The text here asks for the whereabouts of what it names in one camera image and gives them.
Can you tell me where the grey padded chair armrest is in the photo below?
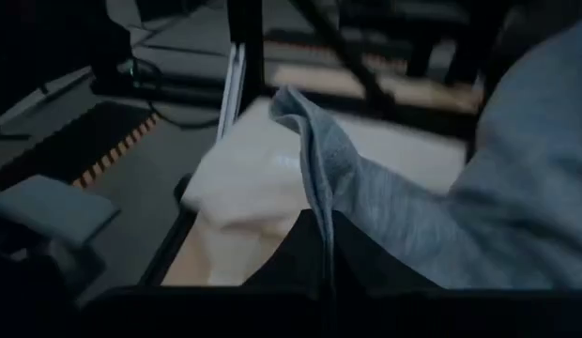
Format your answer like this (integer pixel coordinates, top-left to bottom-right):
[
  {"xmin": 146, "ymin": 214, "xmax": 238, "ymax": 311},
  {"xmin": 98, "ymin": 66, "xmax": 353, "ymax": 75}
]
[{"xmin": 0, "ymin": 175, "xmax": 122, "ymax": 246}]

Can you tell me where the black aluminium table frame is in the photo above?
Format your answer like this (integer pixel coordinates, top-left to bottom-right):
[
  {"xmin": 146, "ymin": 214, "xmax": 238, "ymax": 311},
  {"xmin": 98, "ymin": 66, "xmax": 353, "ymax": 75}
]
[{"xmin": 138, "ymin": 0, "xmax": 480, "ymax": 287}]

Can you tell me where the light grey small cloth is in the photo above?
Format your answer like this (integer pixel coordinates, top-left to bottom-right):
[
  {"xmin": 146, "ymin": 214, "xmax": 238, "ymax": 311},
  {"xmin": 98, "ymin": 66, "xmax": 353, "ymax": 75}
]
[{"xmin": 269, "ymin": 18, "xmax": 582, "ymax": 290}]

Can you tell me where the cream canvas tote bag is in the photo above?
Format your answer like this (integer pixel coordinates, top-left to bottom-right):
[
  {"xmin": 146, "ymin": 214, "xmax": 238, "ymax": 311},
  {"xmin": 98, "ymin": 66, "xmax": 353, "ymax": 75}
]
[{"xmin": 180, "ymin": 96, "xmax": 468, "ymax": 287}]

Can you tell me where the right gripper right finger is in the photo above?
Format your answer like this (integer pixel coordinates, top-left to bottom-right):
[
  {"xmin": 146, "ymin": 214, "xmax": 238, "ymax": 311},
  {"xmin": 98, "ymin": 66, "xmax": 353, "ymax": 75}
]
[{"xmin": 330, "ymin": 210, "xmax": 440, "ymax": 295}]

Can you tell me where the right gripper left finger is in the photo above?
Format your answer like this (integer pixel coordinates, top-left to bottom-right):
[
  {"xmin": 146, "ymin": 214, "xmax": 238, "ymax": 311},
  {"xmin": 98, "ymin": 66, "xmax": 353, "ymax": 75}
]
[{"xmin": 243, "ymin": 209, "xmax": 328, "ymax": 293}]

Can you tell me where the black box with green light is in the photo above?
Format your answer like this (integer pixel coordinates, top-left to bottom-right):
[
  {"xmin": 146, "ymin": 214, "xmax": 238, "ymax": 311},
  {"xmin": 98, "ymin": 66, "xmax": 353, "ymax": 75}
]
[{"xmin": 89, "ymin": 27, "xmax": 138, "ymax": 96}]

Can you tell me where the black panel with orange stripes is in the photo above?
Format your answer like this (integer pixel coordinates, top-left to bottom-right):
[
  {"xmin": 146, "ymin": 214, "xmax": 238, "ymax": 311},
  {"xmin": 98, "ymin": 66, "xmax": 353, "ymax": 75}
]
[{"xmin": 0, "ymin": 100, "xmax": 161, "ymax": 190}]

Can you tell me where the black floor cable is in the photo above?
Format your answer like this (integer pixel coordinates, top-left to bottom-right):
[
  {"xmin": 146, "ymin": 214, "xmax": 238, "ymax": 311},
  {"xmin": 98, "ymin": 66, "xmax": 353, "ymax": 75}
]
[{"xmin": 130, "ymin": 56, "xmax": 222, "ymax": 131}]

